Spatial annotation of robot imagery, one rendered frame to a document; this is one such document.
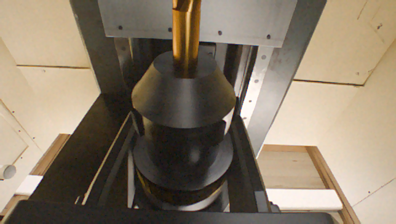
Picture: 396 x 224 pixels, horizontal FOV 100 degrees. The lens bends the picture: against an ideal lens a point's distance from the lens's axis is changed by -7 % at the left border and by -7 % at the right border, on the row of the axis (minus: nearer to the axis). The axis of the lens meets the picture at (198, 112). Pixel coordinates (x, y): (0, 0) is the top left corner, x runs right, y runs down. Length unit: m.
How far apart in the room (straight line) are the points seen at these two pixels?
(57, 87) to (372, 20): 1.72
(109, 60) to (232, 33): 0.39
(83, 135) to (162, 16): 0.37
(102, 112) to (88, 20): 0.27
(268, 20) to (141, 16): 0.32
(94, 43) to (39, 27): 0.59
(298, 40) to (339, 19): 0.50
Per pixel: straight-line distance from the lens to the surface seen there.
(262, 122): 0.78
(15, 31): 1.30
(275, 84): 0.67
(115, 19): 0.54
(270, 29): 0.53
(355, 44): 1.22
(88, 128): 0.58
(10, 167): 1.09
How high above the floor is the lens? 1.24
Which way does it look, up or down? 41 degrees up
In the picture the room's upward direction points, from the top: 175 degrees counter-clockwise
